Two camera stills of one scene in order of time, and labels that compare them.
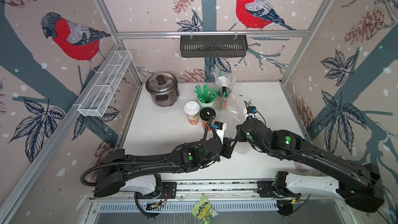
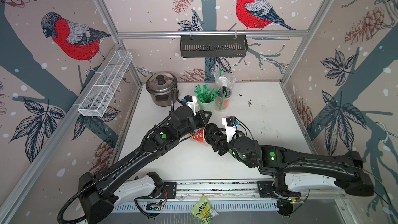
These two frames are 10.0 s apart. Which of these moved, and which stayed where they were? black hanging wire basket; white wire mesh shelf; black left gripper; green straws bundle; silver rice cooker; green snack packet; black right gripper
Moved: black right gripper; black left gripper
Stayed: white wire mesh shelf; silver rice cooker; black hanging wire basket; green snack packet; green straws bundle
